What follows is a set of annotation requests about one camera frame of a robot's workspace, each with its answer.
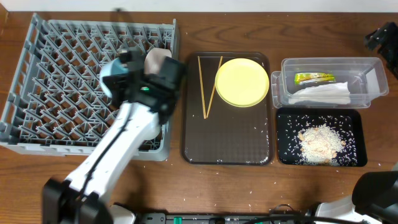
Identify light blue bowl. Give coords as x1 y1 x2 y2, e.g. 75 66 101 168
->
99 58 128 98

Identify white pink bowl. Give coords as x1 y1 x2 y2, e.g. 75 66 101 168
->
144 48 172 75

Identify white napkin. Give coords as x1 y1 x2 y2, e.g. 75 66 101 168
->
289 82 351 105

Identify green snack wrapper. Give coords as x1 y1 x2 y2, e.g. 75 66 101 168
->
294 72 336 85

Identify yellow round plate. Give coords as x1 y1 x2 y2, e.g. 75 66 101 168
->
215 58 270 108

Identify white plastic cup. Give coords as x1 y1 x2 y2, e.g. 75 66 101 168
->
142 126 162 150

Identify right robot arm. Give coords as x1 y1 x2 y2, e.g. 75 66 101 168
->
312 22 397 223

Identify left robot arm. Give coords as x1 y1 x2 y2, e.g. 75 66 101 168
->
42 48 185 223

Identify clear plastic waste container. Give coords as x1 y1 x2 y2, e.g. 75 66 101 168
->
271 57 389 109

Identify black food waste tray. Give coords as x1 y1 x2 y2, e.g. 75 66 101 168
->
276 108 368 167

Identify left wooden chopstick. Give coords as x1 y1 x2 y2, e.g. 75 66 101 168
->
197 56 207 119

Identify wooden chopstick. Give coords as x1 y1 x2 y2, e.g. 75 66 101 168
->
197 56 207 119
206 56 223 118

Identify right wooden chopstick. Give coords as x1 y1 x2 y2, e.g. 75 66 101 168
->
206 56 223 118

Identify grey plastic dish rack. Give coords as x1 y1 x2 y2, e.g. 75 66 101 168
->
1 14 180 156

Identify dark brown serving tray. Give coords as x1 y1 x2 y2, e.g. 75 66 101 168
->
181 52 275 166

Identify rice and food scraps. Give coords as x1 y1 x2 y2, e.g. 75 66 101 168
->
277 114 358 167

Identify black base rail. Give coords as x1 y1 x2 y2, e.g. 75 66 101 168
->
135 211 302 224

